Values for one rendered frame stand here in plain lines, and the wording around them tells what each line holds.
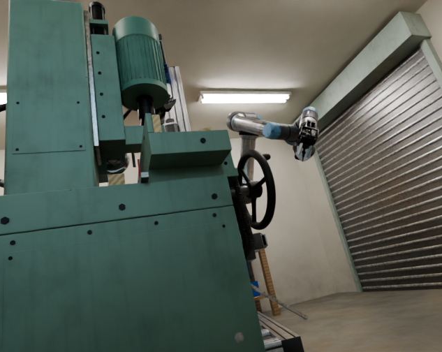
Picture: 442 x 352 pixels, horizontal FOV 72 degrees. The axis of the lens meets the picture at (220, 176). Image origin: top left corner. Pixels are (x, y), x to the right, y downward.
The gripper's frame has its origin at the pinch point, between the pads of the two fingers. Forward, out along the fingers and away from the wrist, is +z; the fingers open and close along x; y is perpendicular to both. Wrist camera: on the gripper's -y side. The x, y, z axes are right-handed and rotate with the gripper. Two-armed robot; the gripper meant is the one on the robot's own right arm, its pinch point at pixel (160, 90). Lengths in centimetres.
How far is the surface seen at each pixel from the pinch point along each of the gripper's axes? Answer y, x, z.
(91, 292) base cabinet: -77, 27, 34
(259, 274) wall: 42, 181, -321
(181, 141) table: -38, 25, 42
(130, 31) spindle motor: 0.9, -15.4, 20.7
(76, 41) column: -17.2, -23.8, 23.3
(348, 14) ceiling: 240, 74, -65
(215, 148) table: -35, 33, 42
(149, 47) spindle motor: -0.8, -6.4, 20.5
